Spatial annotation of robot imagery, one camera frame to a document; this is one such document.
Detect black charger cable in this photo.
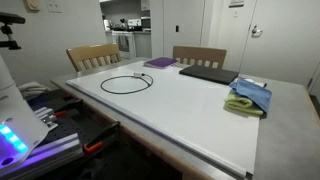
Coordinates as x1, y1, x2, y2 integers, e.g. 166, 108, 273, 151
100, 74, 154, 95

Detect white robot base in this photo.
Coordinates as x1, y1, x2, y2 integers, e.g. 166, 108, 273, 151
0, 56, 49, 176

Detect purple notebook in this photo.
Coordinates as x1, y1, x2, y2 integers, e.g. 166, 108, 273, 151
144, 57, 177, 69

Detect white board mat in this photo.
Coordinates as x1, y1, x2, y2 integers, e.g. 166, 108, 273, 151
66, 61, 259, 177

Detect right wooden chair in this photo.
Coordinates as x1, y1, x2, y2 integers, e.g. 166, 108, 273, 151
173, 46, 227, 69

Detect wooden chair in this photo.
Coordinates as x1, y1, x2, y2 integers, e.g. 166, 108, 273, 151
173, 46, 227, 69
66, 43, 121, 72

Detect white kitchen stove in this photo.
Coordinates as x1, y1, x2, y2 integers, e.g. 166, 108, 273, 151
112, 18, 136, 59

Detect black laptop sleeve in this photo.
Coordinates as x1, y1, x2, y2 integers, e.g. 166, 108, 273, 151
179, 65, 239, 85

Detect yellow-green cloth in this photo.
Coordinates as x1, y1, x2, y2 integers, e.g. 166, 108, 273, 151
225, 90, 263, 116

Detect left wooden chair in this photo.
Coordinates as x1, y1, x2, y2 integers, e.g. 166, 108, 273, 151
66, 43, 121, 72

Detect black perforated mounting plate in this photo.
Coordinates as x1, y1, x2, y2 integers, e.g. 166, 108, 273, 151
27, 90, 118, 145

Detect blue cloth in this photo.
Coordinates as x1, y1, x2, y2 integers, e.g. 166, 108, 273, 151
230, 79, 272, 114

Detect white marker pen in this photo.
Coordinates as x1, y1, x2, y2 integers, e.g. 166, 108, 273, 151
240, 78, 267, 88

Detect white folded towel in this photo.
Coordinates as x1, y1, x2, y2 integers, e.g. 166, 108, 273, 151
18, 81, 50, 98

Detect orange-handled black clamp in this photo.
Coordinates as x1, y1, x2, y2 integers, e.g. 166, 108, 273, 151
83, 121, 120, 154

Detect silver door handle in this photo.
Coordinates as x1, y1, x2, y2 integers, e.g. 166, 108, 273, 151
252, 26, 263, 37

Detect black camera on mount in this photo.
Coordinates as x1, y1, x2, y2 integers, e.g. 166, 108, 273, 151
0, 12, 26, 50

